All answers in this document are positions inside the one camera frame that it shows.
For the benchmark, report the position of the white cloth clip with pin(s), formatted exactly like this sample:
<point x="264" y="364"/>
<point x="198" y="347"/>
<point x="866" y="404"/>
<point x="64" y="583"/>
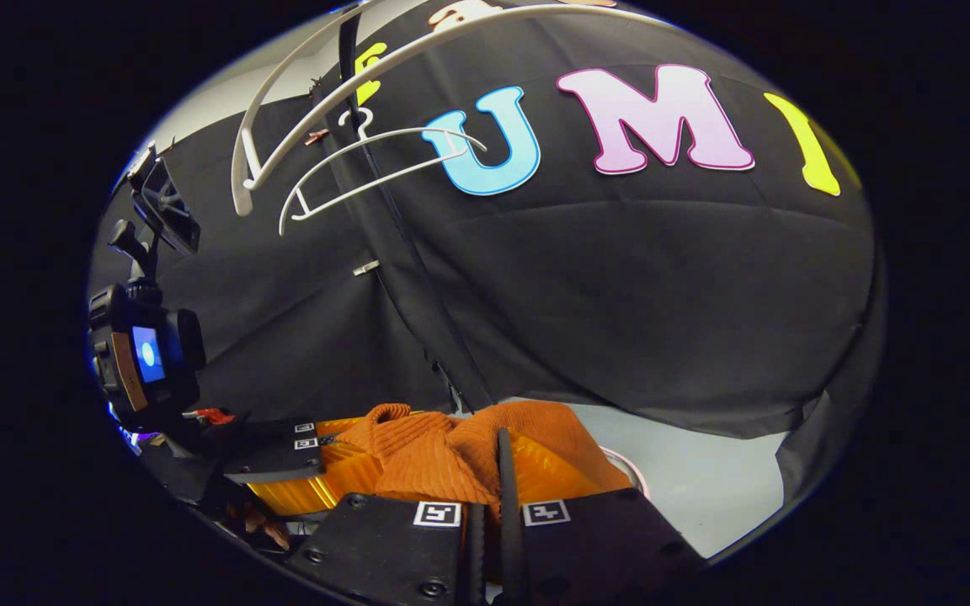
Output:
<point x="365" y="268"/>

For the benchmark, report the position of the white clothes hanger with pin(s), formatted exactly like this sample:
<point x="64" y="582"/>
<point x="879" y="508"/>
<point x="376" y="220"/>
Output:
<point x="367" y="140"/>
<point x="241" y="185"/>

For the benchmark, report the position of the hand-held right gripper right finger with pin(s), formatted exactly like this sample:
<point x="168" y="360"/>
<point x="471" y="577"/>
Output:
<point x="508" y="505"/>

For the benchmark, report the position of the black backdrop cloth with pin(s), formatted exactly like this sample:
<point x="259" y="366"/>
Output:
<point x="620" y="295"/>

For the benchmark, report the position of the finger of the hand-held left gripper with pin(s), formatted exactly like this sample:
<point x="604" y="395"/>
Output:
<point x="274" y="459"/>
<point x="279" y="427"/>

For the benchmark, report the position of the copper cloth clip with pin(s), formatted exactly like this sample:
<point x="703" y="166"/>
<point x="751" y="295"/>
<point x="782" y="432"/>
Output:
<point x="317" y="136"/>

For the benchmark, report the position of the white laundry hamper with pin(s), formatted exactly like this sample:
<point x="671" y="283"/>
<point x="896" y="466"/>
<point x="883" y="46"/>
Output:
<point x="632" y="461"/>

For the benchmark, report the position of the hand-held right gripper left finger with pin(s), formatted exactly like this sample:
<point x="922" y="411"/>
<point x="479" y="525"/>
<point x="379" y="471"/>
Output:
<point x="474" y="555"/>

